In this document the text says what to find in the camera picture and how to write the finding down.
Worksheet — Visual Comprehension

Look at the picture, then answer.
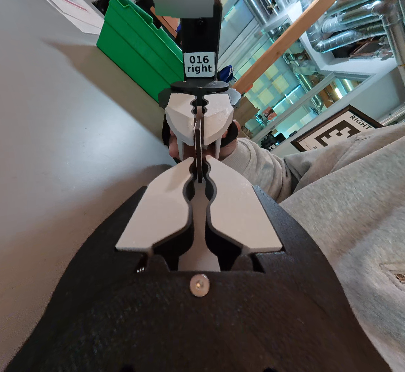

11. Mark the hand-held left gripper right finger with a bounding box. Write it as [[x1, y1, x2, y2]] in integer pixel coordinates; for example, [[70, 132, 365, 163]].
[[204, 156, 283, 255]]

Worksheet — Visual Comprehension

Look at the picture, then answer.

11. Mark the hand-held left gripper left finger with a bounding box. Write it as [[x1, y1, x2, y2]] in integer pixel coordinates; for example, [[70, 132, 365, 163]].
[[115, 156, 195, 255]]

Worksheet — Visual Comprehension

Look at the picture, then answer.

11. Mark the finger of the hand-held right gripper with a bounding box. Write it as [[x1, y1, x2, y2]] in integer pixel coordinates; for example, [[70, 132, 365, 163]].
[[202, 93, 235, 159], [165, 93, 198, 162]]

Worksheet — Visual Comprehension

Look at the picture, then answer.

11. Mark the person's right forearm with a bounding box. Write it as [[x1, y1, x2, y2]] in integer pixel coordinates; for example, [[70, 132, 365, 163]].
[[221, 137, 302, 204]]

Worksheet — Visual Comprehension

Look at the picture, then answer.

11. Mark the small blue white object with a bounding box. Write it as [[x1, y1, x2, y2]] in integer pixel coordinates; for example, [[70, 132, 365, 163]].
[[218, 65, 236, 85]]

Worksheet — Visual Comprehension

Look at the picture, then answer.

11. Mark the person's right hand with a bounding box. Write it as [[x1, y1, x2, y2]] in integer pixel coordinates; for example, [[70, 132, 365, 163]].
[[169, 139, 243, 163]]

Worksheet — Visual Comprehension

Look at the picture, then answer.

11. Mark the green plastic bin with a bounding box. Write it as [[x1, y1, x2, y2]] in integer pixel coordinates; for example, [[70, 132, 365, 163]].
[[96, 0, 185, 104]]

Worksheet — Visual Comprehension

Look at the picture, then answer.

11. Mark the light wooden beam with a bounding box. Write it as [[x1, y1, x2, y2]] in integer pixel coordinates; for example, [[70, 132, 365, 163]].
[[232, 0, 371, 95]]

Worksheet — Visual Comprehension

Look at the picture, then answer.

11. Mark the person's grey zip hoodie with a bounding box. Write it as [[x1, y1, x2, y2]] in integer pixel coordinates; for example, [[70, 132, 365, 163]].
[[278, 124, 405, 372]]

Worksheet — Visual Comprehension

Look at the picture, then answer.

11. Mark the framed printed marker sign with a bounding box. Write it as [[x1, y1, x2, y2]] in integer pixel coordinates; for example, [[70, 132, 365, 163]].
[[290, 105, 385, 153]]

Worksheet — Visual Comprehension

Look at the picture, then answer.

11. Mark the bent silver duct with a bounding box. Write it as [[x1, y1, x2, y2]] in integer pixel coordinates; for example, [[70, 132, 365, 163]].
[[305, 0, 405, 62]]

